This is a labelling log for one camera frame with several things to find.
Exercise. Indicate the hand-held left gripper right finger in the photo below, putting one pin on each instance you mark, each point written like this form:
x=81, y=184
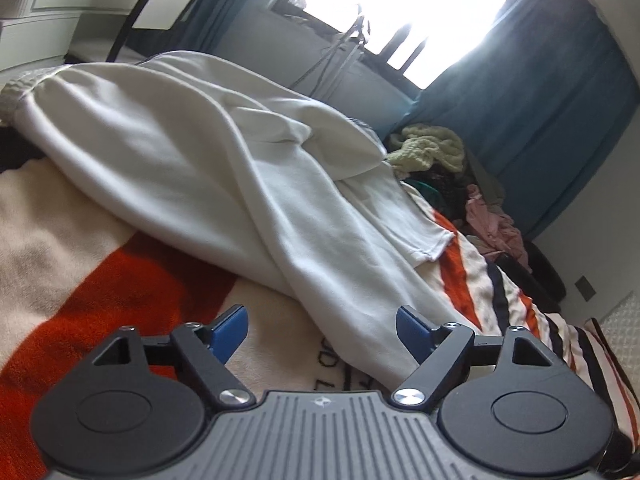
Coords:
x=411, y=331

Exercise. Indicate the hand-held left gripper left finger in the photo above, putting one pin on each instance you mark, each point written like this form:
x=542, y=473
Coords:
x=231, y=331

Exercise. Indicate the white sweatpants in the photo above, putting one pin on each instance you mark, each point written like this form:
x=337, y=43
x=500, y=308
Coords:
x=200, y=170

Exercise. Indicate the dark clothes pile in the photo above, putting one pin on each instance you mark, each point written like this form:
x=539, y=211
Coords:
x=445, y=185

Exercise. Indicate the pink garment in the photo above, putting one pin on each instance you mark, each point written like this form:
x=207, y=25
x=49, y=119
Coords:
x=495, y=230

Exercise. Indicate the striped orange and cream blanket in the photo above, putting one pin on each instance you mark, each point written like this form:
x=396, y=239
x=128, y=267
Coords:
x=75, y=270

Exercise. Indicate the pale yellow knit garment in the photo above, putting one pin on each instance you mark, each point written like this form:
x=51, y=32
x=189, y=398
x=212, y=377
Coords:
x=430, y=149

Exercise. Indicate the blue curtain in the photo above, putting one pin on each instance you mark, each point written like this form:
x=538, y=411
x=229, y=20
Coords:
x=207, y=10
x=545, y=105

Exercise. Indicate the window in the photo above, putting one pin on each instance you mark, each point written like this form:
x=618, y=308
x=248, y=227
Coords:
x=400, y=15

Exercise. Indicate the black curved pole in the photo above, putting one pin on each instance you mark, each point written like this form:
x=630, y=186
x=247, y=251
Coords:
x=137, y=7

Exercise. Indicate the white drawer cabinet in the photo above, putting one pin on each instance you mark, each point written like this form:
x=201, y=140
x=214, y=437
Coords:
x=60, y=5

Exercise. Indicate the wall socket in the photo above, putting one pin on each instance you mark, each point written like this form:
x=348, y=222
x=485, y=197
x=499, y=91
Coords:
x=583, y=287

